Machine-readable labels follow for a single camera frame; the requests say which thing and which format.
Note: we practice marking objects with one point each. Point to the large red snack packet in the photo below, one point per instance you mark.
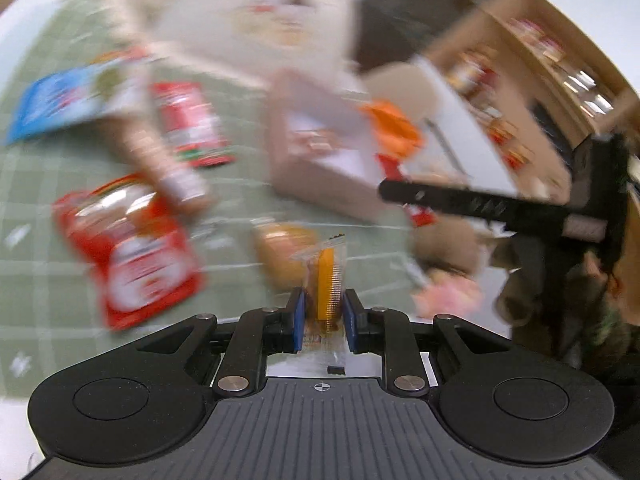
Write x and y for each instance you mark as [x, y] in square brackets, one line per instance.
[135, 255]

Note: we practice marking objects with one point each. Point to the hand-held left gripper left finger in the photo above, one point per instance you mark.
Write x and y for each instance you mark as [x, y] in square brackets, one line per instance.
[297, 321]

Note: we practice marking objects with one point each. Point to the brown sausage packet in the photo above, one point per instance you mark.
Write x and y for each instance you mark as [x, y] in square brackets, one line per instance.
[160, 170]

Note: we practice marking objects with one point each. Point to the clear orange wafer packet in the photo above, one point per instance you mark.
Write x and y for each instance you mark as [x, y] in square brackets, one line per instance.
[327, 270]

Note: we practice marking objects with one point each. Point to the pink cardboard box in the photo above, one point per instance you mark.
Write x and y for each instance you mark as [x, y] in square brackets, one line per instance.
[310, 180]

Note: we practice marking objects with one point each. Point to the brown plush toy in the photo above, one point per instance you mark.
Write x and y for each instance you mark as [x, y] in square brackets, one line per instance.
[445, 247]

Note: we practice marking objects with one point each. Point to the red packet with white print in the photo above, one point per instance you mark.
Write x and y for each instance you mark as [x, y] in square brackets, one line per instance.
[419, 216]

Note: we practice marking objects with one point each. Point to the white mesh food cover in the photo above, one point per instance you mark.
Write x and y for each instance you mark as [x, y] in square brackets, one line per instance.
[280, 5]

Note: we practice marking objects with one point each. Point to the white cardboard panel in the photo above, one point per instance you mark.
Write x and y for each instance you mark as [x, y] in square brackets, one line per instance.
[465, 125]

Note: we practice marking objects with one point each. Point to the green checked tablecloth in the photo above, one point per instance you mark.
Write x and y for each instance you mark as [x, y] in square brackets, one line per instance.
[235, 195]

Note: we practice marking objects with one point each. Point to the orange snack packet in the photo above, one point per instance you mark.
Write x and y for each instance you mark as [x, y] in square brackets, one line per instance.
[395, 127]

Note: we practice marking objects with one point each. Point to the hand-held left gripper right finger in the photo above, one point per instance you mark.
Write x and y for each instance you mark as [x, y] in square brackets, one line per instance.
[350, 322]

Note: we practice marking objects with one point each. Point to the narrow red snack packet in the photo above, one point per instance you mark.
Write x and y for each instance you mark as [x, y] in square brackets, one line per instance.
[190, 120]

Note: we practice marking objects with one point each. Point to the blue seaweed snack packet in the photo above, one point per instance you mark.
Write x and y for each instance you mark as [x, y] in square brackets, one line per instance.
[55, 100]

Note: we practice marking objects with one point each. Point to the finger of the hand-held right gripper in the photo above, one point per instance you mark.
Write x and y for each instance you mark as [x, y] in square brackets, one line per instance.
[450, 201]

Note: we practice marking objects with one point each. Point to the wooden shelf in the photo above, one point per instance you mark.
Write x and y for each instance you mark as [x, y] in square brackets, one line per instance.
[505, 45]

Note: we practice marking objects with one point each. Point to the round bread bun packet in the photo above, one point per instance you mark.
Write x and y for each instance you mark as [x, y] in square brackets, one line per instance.
[280, 250]

